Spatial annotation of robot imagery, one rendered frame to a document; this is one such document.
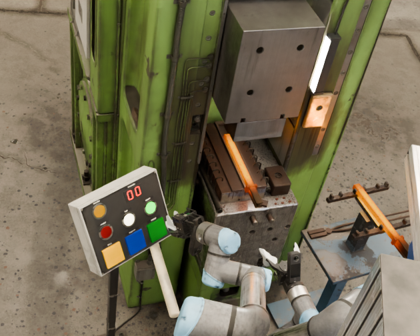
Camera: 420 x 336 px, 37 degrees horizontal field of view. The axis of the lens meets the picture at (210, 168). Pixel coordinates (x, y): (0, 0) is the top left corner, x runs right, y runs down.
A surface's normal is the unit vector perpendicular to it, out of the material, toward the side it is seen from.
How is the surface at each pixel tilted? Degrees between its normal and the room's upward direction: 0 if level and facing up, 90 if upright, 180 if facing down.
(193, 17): 90
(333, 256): 0
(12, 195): 0
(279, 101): 90
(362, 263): 0
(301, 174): 90
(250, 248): 90
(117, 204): 60
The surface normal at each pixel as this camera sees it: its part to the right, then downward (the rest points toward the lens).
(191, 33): 0.29, 0.70
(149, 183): 0.65, 0.15
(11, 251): 0.14, -0.70
